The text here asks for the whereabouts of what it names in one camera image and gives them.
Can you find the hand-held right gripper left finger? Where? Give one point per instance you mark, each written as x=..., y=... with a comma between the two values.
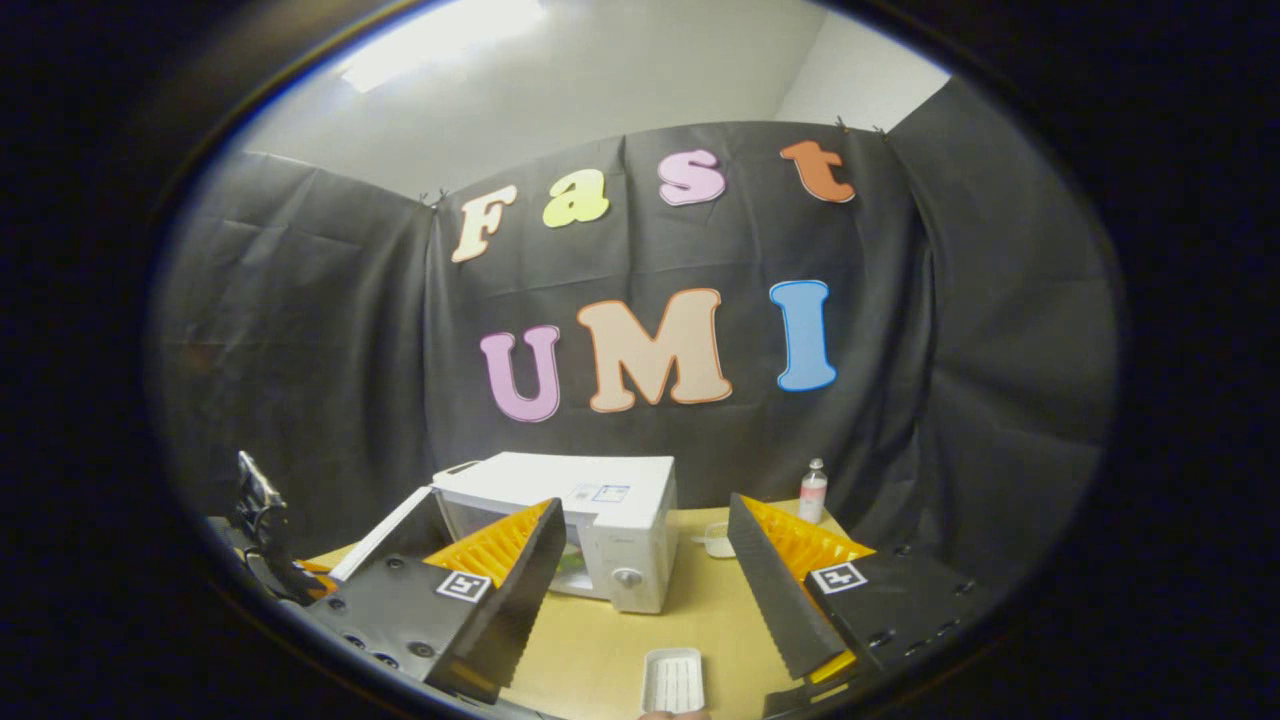
x=520, y=600

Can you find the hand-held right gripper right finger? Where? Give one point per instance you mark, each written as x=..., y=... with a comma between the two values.
x=775, y=600

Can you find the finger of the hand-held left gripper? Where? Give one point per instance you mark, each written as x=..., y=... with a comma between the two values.
x=312, y=585

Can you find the white microwave oven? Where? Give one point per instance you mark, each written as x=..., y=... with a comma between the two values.
x=630, y=540

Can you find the small white bowl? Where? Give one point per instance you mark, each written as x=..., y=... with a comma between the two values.
x=719, y=542

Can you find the small clear bottle pink label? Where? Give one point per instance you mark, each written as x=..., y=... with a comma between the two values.
x=813, y=492

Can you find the white ribbed tray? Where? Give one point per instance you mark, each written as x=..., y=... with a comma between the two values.
x=673, y=680

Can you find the black backdrop cloth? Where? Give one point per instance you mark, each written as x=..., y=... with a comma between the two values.
x=300, y=350

